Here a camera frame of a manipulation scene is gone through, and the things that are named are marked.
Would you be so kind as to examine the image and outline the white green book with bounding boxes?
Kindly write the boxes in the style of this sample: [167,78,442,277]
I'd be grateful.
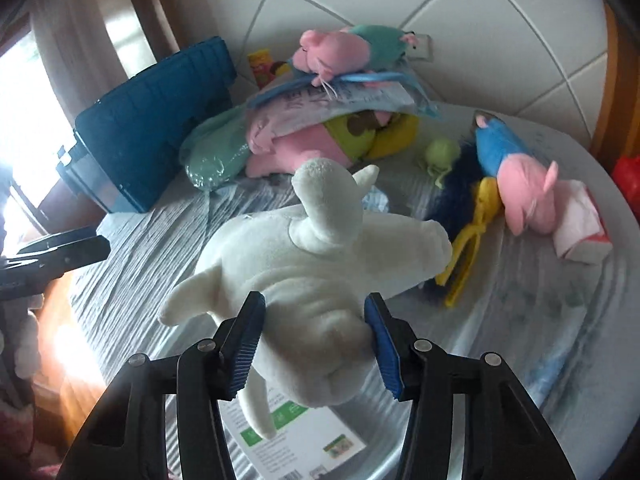
[218,388,367,479]

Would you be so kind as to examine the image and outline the white plush green mane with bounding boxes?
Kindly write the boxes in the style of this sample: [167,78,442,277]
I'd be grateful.
[158,158,452,439]

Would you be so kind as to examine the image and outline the striped bed sheet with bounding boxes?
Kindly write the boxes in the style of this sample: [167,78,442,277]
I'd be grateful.
[69,102,640,480]

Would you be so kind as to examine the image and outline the blue plastic storage crate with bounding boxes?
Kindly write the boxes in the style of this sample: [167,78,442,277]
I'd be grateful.
[56,36,236,214]

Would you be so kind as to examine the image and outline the teal cushion in plastic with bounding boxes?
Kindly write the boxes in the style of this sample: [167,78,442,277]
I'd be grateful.
[179,105,250,192]

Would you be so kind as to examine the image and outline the pink white tissue pack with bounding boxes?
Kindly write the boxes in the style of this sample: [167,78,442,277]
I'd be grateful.
[552,180,613,266]

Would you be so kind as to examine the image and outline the dark blue furry item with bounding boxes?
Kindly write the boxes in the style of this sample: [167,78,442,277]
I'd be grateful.
[424,140,486,302]

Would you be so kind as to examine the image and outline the pink pig plush blue shirt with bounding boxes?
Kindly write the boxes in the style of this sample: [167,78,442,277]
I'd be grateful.
[473,110,559,236]

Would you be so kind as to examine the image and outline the large pink plush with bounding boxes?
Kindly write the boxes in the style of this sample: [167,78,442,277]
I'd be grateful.
[245,125,352,178]

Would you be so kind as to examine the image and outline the green ball toy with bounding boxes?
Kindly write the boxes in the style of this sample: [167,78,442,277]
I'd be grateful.
[419,138,461,188]

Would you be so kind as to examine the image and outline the red plastic bag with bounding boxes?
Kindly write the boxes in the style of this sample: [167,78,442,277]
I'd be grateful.
[612,156,640,209]

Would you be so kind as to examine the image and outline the red yellow chips can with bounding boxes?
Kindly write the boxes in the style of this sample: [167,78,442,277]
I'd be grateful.
[247,49,273,89]

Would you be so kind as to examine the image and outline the yellow black toy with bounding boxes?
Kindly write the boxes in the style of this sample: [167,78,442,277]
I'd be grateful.
[269,61,292,79]

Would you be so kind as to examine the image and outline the yellow green plush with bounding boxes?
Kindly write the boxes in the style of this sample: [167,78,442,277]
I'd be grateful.
[322,110,420,164]

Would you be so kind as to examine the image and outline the pink pig plush teal hat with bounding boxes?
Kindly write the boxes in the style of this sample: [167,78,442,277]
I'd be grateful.
[291,25,420,87]

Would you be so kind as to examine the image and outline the white wall sockets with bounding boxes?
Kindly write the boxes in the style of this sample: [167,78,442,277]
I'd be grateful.
[407,34,434,63]

